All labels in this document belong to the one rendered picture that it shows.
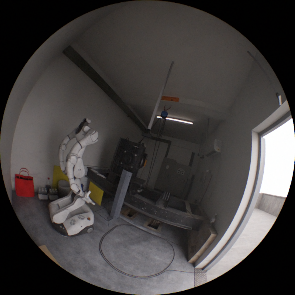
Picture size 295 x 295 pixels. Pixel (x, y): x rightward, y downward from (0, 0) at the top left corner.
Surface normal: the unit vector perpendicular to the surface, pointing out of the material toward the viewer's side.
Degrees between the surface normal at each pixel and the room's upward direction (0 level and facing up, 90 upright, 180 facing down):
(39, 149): 90
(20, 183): 85
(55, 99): 90
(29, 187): 88
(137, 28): 180
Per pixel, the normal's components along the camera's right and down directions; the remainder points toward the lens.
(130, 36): -0.31, 0.94
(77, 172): 0.80, 0.21
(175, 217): -0.32, -0.23
